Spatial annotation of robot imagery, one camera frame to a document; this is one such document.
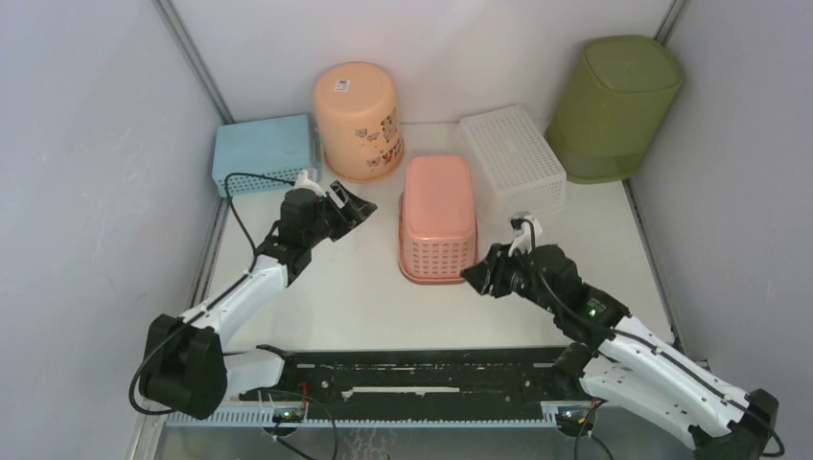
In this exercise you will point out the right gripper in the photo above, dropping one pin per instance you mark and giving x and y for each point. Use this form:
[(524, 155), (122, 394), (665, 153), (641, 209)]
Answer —
[(490, 271)]

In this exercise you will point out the pink plastic basket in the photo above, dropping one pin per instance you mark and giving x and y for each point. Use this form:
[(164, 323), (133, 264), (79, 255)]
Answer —
[(438, 232)]

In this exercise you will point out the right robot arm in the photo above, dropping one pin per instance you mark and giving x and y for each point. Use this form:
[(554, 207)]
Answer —
[(615, 358)]

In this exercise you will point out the clear white plastic tray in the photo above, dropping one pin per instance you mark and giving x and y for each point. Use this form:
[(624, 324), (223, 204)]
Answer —
[(512, 165)]

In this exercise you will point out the white toothed cable duct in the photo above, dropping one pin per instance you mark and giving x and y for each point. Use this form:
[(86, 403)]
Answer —
[(243, 416)]

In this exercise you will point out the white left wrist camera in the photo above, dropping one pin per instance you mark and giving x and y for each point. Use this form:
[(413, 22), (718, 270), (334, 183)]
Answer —
[(304, 181)]

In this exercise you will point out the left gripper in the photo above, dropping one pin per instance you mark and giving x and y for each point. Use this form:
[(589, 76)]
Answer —
[(354, 212)]

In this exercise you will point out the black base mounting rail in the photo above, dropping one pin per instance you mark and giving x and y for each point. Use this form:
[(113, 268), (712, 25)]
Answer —
[(429, 383)]

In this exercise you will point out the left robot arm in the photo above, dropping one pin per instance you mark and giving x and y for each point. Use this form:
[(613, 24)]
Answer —
[(184, 368)]

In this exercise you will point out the green mesh waste bin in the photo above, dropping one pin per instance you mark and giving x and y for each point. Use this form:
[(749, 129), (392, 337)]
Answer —
[(612, 107)]

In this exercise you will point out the orange capybara bucket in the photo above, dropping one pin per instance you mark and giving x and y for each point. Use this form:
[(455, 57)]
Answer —
[(358, 119)]

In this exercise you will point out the blue plastic basket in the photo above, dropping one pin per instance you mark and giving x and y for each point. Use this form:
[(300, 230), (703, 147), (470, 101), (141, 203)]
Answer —
[(264, 155)]

